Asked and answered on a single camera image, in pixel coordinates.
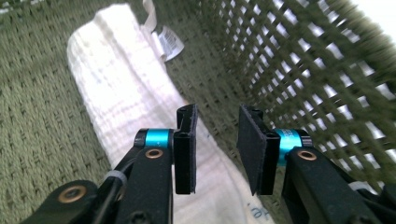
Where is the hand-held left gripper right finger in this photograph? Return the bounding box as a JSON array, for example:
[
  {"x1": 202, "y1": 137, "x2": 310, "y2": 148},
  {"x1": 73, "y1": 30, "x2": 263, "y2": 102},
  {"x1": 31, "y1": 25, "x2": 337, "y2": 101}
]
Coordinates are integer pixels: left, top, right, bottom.
[{"x1": 235, "y1": 104, "x2": 377, "y2": 224}]

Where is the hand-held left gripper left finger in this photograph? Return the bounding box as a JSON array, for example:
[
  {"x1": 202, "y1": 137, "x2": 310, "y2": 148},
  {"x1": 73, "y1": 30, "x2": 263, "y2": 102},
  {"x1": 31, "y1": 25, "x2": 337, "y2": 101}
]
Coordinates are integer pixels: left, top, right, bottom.
[{"x1": 115, "y1": 103, "x2": 200, "y2": 224}]

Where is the cream egg-print cloth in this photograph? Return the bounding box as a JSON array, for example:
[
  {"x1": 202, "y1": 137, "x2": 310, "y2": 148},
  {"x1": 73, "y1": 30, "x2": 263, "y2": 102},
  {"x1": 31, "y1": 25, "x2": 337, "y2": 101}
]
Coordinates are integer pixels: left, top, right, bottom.
[{"x1": 66, "y1": 0, "x2": 276, "y2": 224}]

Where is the green woven basket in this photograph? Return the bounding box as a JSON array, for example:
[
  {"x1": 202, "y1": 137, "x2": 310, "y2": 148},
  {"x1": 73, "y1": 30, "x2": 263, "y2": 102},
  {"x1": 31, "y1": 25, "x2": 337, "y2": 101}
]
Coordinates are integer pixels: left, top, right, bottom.
[{"x1": 0, "y1": 0, "x2": 396, "y2": 224}]

